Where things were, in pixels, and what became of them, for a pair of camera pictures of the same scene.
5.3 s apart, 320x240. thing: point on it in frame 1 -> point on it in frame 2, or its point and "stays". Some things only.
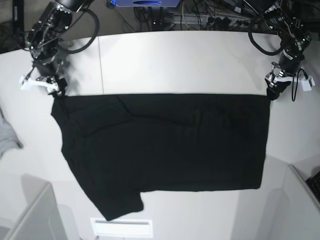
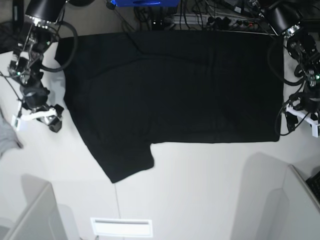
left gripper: (52, 66) -> (35, 98)
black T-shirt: (119, 146) -> (126, 90)
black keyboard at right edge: (313, 183) stays
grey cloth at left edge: (8, 139) stays
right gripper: (280, 74) -> (309, 102)
